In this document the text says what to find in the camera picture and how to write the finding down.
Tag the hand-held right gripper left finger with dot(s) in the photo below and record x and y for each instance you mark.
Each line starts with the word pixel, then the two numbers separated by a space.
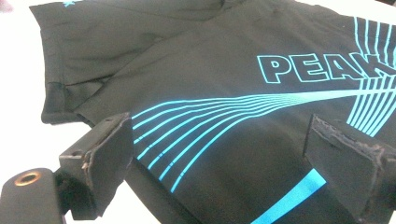
pixel 102 155

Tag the black shirt with cyan print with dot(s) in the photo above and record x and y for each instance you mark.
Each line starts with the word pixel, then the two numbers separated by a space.
pixel 218 68

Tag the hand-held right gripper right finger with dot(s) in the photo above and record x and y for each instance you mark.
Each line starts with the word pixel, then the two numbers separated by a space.
pixel 351 168

